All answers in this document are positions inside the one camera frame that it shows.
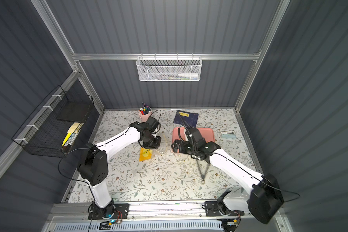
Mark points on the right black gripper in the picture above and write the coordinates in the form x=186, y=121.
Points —
x=177, y=146

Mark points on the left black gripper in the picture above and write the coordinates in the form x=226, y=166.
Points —
x=152, y=143

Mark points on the clear resealable bag yellow print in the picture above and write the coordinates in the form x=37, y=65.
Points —
x=147, y=154

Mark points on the metal tongs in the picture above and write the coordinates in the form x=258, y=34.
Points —
x=202, y=167

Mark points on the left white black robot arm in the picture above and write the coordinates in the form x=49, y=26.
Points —
x=93, y=165

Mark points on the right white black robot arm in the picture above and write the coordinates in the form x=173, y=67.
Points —
x=263, y=196

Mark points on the pink pen cup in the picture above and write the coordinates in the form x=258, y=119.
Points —
x=144, y=112

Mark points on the pink plastic tray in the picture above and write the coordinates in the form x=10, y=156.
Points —
x=207, y=134

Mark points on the dark blue notebook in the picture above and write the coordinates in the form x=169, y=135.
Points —
x=190, y=118

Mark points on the small teal eraser box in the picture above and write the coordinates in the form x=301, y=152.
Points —
x=228, y=134

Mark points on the white marker in basket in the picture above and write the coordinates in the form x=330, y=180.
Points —
x=188, y=75

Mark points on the yellow sticky notes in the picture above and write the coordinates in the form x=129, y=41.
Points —
x=72, y=133

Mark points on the black tray in basket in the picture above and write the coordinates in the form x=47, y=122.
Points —
x=74, y=112

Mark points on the white wire mesh basket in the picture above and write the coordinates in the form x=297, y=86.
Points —
x=166, y=70

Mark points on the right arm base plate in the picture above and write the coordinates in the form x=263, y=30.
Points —
x=216, y=209

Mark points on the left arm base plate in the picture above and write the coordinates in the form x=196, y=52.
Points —
x=111, y=211

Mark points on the black wire wall basket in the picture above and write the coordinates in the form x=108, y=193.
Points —
x=43, y=135

